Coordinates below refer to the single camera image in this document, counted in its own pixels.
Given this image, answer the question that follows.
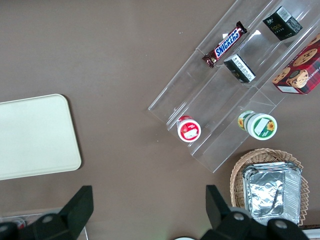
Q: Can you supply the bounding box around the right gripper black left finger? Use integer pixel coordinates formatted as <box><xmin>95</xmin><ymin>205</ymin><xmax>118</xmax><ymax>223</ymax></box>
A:
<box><xmin>0</xmin><ymin>184</ymin><xmax>95</xmax><ymax>240</ymax></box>

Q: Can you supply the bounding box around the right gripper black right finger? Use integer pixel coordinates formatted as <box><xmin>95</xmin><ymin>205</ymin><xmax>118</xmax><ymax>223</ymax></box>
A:
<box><xmin>197</xmin><ymin>184</ymin><xmax>311</xmax><ymax>240</ymax></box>

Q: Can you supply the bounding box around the light wicker basket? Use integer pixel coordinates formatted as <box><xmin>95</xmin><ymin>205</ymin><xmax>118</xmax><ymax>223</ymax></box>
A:
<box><xmin>229</xmin><ymin>148</ymin><xmax>310</xmax><ymax>227</ymax></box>

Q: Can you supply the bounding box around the aluminium foil tray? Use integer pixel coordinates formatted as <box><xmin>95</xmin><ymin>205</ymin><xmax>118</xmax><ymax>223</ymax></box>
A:
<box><xmin>241</xmin><ymin>161</ymin><xmax>303</xmax><ymax>226</ymax></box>

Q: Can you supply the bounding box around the cream rectangular plastic tray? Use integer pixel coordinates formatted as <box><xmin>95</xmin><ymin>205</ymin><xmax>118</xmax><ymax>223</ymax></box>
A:
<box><xmin>0</xmin><ymin>93</ymin><xmax>83</xmax><ymax>181</ymax></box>

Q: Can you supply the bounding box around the white rectangular snack tray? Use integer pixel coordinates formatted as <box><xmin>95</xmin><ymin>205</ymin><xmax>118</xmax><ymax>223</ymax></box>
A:
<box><xmin>301</xmin><ymin>228</ymin><xmax>320</xmax><ymax>240</ymax></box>

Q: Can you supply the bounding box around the clear acrylic bottle rack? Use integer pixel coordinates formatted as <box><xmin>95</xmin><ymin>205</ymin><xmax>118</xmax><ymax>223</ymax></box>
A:
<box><xmin>0</xmin><ymin>211</ymin><xmax>89</xmax><ymax>240</ymax></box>

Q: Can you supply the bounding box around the jar with red lid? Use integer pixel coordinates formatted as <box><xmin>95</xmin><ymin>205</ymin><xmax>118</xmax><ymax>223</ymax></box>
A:
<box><xmin>176</xmin><ymin>114</ymin><xmax>202</xmax><ymax>143</ymax></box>

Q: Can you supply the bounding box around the jar with green sunflower lid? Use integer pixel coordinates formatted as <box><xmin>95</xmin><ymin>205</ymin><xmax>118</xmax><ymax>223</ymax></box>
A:
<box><xmin>237</xmin><ymin>110</ymin><xmax>278</xmax><ymax>140</ymax></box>

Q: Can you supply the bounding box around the clear acrylic stepped display stand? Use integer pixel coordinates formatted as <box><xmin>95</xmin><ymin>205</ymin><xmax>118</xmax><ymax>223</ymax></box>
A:
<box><xmin>147</xmin><ymin>0</ymin><xmax>320</xmax><ymax>174</ymax></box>

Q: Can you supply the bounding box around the black box with white label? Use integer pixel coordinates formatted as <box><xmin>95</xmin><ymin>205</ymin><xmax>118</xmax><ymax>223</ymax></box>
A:
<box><xmin>223</xmin><ymin>53</ymin><xmax>257</xmax><ymax>84</ymax></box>

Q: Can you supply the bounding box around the red plaid cookie box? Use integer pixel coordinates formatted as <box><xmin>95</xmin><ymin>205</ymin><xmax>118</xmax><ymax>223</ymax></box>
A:
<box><xmin>271</xmin><ymin>32</ymin><xmax>320</xmax><ymax>95</ymax></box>

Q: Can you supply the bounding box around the Snickers chocolate bar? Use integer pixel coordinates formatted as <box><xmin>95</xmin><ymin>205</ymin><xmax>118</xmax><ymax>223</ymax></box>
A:
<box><xmin>201</xmin><ymin>21</ymin><xmax>248</xmax><ymax>69</ymax></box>

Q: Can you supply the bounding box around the black box with Face print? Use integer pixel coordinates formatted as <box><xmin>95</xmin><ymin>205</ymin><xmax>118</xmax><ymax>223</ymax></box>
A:
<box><xmin>262</xmin><ymin>5</ymin><xmax>304</xmax><ymax>42</ymax></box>

